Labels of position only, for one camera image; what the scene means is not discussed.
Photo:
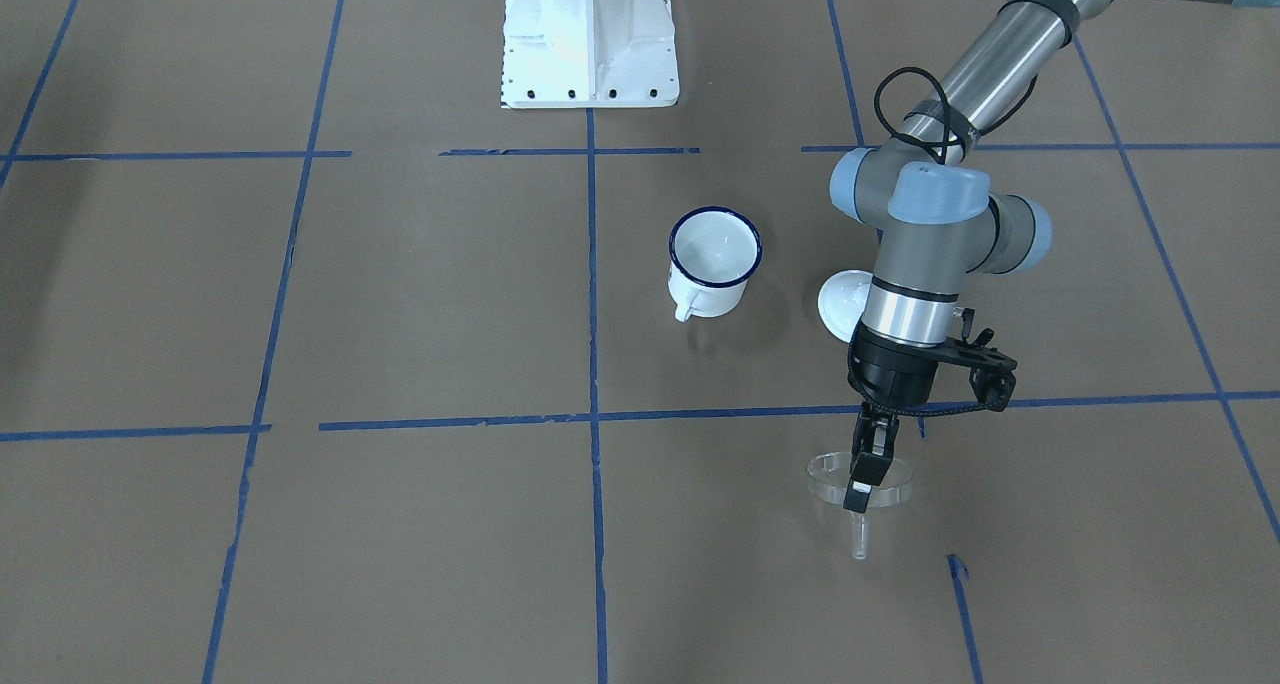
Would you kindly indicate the white enamel cup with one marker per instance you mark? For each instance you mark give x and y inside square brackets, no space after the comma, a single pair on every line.
[713,252]

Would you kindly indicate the white enamel cup lid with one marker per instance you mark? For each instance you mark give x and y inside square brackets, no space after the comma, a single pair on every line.
[841,301]

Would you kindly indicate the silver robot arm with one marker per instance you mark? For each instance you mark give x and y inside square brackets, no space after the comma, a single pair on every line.
[940,222]

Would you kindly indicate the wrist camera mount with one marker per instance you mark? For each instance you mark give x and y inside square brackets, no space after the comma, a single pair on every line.
[991,372]

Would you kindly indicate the white camera mast base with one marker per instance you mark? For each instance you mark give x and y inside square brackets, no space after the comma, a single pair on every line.
[576,54]

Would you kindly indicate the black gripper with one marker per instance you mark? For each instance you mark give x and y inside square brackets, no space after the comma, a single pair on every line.
[890,371]

